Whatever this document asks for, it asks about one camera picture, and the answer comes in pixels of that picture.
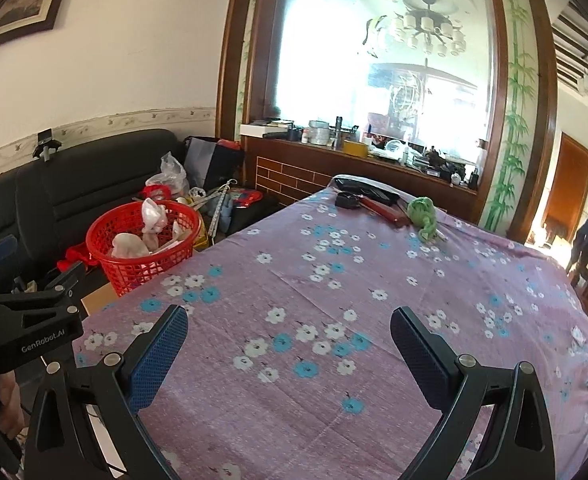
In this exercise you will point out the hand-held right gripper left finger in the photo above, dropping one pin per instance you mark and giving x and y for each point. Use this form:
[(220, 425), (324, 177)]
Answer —
[(159, 355)]

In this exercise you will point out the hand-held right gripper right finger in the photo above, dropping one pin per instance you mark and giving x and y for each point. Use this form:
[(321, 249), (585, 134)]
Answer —
[(418, 350)]

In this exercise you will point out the red plastic mesh basket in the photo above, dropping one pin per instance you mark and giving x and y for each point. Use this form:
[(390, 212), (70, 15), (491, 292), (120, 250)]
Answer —
[(139, 272)]

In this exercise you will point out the pink plastic bag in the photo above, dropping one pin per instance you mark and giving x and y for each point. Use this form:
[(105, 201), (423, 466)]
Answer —
[(129, 246)]

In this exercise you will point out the white plastic bag red print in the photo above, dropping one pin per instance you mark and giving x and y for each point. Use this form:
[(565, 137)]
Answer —
[(154, 215)]

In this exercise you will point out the person's left hand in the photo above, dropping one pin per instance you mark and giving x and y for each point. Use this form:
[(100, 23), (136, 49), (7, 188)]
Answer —
[(9, 405)]

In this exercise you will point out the flat brown cardboard box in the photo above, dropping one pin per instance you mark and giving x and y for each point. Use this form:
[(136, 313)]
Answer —
[(99, 300)]

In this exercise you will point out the black sofa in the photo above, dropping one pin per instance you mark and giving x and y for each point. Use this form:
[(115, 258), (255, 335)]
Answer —
[(84, 180)]

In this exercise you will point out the green knitted cloth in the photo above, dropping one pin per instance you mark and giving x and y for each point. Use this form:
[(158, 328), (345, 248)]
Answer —
[(423, 212)]

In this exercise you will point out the clear plastic bag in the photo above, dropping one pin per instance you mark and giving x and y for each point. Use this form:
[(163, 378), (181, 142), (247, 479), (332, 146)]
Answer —
[(169, 175)]

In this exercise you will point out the black tape measure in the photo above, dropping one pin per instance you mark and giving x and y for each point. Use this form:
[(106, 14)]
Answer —
[(346, 200)]

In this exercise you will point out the red patterned bag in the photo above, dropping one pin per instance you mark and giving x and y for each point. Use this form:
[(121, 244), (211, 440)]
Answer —
[(246, 197)]

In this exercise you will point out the black shopping bag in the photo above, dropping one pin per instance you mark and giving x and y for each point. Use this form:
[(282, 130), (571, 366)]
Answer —
[(211, 162)]

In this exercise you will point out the dark blue jacket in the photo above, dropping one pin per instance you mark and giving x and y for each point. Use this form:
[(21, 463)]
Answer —
[(584, 240)]

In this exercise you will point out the small cardboard box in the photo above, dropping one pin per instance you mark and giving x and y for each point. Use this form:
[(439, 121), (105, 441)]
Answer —
[(355, 148)]

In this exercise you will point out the wooden partition counter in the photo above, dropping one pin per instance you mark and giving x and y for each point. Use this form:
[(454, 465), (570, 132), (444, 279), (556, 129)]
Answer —
[(294, 170)]

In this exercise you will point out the wooden door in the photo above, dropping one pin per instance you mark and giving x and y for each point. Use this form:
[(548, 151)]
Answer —
[(568, 185)]

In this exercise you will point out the silver tape rolls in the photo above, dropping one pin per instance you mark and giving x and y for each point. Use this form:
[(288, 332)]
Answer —
[(319, 134)]

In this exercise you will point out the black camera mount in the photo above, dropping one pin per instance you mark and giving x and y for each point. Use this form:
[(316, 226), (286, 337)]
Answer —
[(46, 147)]

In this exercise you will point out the bamboo wall painting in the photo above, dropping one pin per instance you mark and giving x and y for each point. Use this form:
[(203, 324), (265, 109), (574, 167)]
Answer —
[(511, 110)]

